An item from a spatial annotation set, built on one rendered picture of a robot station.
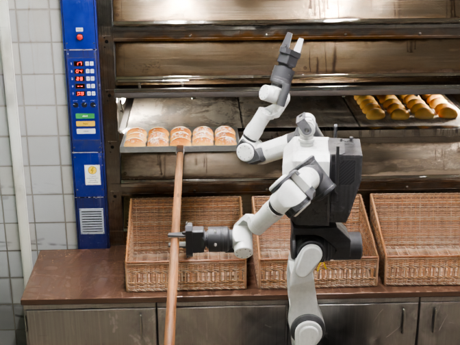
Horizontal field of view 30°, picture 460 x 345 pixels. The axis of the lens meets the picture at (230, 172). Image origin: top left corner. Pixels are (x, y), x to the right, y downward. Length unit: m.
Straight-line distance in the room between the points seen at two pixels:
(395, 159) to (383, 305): 0.76
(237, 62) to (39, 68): 0.94
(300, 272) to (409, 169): 1.15
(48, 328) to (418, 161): 1.96
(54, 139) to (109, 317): 0.91
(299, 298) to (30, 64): 1.68
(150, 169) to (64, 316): 0.83
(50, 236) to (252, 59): 1.36
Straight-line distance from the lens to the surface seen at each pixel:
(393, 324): 4.10
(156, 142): 3.93
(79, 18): 4.06
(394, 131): 4.30
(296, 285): 3.47
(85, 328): 4.04
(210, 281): 3.94
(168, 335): 2.42
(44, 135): 4.26
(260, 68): 4.10
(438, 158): 4.40
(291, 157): 3.22
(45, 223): 4.43
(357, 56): 4.16
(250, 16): 4.04
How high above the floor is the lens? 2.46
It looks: 21 degrees down
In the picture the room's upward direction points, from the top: straight up
